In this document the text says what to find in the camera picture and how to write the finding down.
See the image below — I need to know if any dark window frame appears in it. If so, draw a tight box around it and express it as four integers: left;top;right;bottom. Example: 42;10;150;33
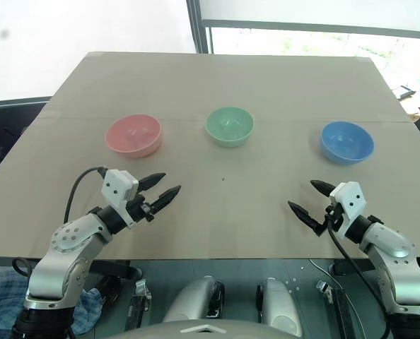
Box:
186;0;420;56

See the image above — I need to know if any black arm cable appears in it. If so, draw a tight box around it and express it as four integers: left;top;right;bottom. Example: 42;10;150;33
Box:
324;211;392;339
63;167;107;224

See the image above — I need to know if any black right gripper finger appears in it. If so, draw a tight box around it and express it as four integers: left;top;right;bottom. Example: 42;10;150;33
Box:
309;179;335;198
287;201;325;236

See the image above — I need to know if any silver right robot leg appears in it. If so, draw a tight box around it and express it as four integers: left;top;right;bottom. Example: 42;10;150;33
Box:
255;277;302;331

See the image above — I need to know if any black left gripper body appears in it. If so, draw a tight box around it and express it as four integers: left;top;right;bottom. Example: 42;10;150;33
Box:
126;193;156;225

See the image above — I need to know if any blue plastic bowl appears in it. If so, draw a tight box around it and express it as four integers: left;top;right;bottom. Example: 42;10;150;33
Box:
319;120;375;166

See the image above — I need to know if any grey robot torso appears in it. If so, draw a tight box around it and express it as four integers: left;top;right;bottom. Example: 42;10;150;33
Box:
113;319;305;339

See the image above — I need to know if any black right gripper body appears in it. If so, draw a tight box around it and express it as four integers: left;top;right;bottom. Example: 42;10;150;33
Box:
323;203;344;232

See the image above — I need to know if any silver robot leg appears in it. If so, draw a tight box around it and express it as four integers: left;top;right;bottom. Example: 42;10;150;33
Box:
161;275;226;324
255;277;302;331

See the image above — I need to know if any red plastic bowl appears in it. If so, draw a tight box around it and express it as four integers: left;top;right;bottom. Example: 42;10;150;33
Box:
104;113;163;159

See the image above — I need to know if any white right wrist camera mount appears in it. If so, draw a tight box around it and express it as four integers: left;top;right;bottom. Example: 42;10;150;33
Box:
328;181;368;237

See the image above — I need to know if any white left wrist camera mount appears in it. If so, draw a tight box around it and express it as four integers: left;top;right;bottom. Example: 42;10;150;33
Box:
100;169;141;226

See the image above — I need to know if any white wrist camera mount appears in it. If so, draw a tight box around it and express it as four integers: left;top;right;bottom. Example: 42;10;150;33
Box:
328;181;368;237
100;169;141;226

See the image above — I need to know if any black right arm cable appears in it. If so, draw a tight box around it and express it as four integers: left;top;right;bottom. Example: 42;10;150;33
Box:
324;211;392;339

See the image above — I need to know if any green plastic bowl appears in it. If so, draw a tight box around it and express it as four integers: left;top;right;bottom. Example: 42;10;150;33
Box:
204;106;255;148

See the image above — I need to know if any blue checkered cloth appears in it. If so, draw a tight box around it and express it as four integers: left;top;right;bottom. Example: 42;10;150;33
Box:
0;266;103;335

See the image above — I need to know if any silver left robot leg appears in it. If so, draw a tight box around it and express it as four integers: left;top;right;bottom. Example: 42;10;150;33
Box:
161;275;226;324

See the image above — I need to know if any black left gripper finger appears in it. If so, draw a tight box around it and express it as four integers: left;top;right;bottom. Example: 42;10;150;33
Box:
148;184;182;216
137;172;168;194

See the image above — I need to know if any black table base frame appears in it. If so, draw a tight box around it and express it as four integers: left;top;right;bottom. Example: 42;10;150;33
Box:
88;260;144;282

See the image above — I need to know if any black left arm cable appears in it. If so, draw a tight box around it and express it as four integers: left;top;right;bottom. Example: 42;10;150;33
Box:
63;167;107;224

